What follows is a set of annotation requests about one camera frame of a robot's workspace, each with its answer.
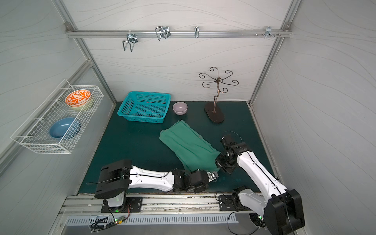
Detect green long pants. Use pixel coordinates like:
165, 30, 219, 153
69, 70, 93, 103
159, 120, 220, 172

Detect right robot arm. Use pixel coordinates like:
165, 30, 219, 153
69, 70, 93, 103
215, 135, 305, 235

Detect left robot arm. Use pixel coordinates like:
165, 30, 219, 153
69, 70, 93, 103
94, 159, 218, 208

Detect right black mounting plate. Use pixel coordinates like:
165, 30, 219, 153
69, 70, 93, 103
217, 195, 249, 211

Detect black mounting plate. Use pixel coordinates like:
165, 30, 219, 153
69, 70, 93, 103
217, 195, 249, 211
100, 195, 143, 213

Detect dark metal jewelry stand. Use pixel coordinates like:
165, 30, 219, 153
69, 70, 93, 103
198, 67, 240, 123

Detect small pink bowl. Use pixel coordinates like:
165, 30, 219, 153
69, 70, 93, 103
172, 102, 188, 116

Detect dark green table mat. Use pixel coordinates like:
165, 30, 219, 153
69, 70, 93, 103
78, 101, 273, 193

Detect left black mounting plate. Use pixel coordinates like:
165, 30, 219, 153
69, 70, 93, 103
100, 195, 143, 213

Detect teal plastic basket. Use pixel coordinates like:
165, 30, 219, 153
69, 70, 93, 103
117, 91, 171, 124

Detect white vent grille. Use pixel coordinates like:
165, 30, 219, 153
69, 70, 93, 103
65, 213, 239, 226

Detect small metal hook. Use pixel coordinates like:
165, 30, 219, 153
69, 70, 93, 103
194, 26, 200, 38

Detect metal hook right end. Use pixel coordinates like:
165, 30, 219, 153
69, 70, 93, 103
255, 26, 281, 38

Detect metal loop hook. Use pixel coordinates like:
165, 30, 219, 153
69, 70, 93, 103
155, 26, 171, 41

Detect metal double hook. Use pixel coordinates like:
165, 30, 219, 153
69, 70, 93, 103
122, 31, 138, 52

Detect blue bowl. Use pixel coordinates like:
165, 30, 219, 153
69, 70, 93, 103
49, 117, 81, 140

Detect orange patterned bowl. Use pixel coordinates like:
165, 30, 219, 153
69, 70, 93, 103
65, 89, 91, 107

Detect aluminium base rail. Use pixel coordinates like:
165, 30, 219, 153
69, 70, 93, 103
57, 192, 301, 217

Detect white wire wall basket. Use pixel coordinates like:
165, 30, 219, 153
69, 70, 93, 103
11, 80, 104, 154

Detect aluminium top rail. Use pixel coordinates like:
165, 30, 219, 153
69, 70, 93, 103
66, 29, 292, 39

